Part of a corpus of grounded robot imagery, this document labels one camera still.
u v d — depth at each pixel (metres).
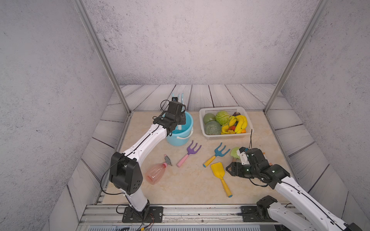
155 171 0.85
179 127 0.85
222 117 0.99
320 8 0.71
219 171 0.88
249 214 0.72
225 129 1.01
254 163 0.60
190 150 0.96
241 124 0.96
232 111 1.11
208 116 1.03
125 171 0.45
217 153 0.96
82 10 0.71
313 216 0.43
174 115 0.64
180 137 0.85
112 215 0.75
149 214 0.72
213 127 0.96
